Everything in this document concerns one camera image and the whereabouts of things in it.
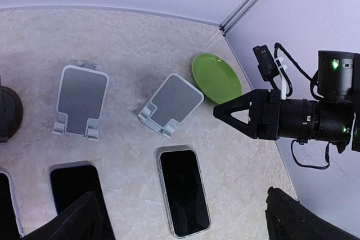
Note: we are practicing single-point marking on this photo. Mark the purple-cased phone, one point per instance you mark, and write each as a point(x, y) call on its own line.
point(10, 218)

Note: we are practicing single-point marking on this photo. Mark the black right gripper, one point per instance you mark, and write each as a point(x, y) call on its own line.
point(264, 113)

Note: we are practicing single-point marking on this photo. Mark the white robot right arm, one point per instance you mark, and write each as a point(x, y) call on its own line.
point(333, 117)

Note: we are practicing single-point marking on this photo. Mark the round dark wooden stand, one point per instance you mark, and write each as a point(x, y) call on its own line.
point(11, 113)

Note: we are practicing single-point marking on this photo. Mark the silver folding phone stand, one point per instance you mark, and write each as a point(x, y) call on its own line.
point(80, 100)

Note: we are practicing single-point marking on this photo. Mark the green plate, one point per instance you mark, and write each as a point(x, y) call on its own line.
point(215, 78)

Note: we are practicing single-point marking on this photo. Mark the blue phone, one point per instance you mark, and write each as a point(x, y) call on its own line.
point(69, 183)

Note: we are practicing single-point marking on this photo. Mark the black phone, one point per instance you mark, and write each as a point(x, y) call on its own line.
point(183, 191)

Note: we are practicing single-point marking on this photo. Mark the clear acrylic phone stand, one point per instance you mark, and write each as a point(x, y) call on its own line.
point(172, 102)

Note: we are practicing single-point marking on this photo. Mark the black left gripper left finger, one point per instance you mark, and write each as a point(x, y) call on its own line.
point(86, 218)

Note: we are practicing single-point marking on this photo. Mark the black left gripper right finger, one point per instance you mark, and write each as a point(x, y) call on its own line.
point(288, 219)

